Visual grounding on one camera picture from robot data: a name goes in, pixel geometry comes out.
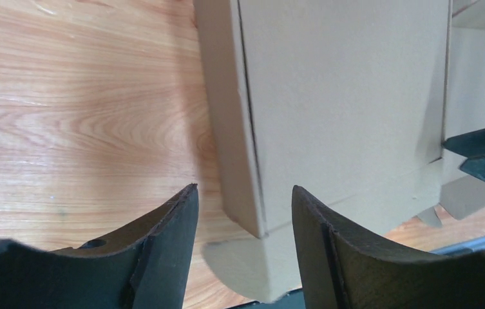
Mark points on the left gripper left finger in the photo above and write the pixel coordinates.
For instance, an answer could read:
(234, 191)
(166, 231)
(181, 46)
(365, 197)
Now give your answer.
(143, 264)

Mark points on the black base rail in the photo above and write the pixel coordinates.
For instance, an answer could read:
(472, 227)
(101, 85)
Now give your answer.
(453, 238)

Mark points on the cardboard box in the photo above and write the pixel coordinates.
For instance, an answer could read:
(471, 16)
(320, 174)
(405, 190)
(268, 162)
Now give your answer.
(343, 98)

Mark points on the cardboard sheet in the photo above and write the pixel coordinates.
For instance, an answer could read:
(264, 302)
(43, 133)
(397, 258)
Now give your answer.
(464, 105)

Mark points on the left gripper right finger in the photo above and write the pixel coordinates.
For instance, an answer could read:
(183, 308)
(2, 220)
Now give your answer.
(344, 265)

